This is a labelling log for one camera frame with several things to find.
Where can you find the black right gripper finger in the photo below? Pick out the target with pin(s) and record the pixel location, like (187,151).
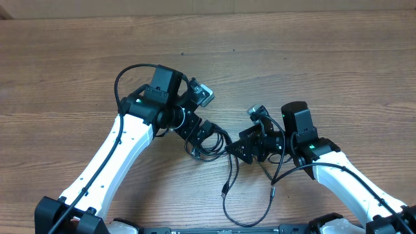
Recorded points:
(251,132)
(245,149)

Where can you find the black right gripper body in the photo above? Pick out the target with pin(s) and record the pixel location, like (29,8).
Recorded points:
(274,142)

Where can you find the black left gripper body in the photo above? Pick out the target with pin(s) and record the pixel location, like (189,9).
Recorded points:
(190,123)

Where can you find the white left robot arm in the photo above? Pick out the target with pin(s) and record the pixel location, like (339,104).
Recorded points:
(168,103)

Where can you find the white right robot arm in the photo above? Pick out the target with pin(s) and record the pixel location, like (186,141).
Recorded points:
(323,161)

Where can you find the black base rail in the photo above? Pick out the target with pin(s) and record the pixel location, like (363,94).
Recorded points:
(281,229)

